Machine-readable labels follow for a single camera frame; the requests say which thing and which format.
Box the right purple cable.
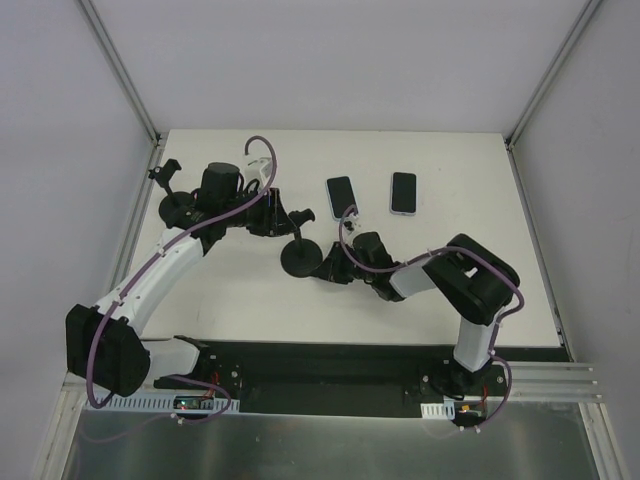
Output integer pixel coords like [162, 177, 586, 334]
[338, 204, 525, 441]

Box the left white cable duct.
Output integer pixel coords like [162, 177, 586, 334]
[103, 394, 240, 415]

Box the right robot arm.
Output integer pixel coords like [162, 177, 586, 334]
[311, 232, 524, 395]

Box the black phone stand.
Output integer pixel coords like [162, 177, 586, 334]
[280, 228, 323, 278]
[148, 159, 195, 228]

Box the left aluminium frame post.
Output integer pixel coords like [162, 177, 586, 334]
[75, 0, 162, 145]

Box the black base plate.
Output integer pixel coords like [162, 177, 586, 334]
[152, 339, 511, 419]

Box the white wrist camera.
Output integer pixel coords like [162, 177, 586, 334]
[341, 204, 361, 235]
[243, 155, 273, 189]

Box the purple cable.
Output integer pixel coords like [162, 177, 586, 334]
[85, 135, 279, 410]
[338, 204, 525, 441]

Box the right aluminium frame post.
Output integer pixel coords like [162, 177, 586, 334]
[504, 0, 604, 151]

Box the aluminium frame post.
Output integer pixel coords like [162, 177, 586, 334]
[504, 0, 604, 151]
[75, 0, 162, 145]

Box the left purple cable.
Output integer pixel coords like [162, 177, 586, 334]
[85, 135, 279, 410]

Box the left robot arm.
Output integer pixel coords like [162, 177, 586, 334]
[65, 159, 315, 397]

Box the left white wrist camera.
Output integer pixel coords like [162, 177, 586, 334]
[243, 155, 273, 189]

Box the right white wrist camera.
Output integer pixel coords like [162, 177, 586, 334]
[341, 204, 361, 235]

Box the white cable duct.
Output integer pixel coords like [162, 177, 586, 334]
[420, 402, 456, 421]
[103, 394, 240, 415]

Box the right white cable duct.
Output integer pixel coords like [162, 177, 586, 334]
[420, 402, 456, 421]

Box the phone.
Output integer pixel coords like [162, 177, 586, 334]
[390, 172, 417, 216]
[325, 176, 359, 221]

